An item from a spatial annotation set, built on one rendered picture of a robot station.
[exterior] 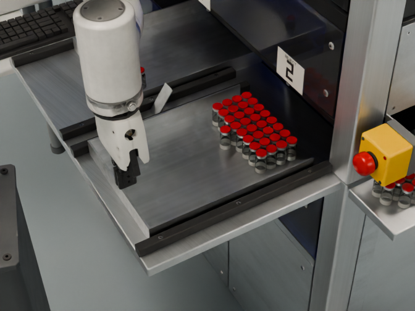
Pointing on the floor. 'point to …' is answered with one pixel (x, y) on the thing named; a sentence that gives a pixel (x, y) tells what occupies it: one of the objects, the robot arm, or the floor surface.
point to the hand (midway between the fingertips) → (125, 175)
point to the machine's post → (354, 142)
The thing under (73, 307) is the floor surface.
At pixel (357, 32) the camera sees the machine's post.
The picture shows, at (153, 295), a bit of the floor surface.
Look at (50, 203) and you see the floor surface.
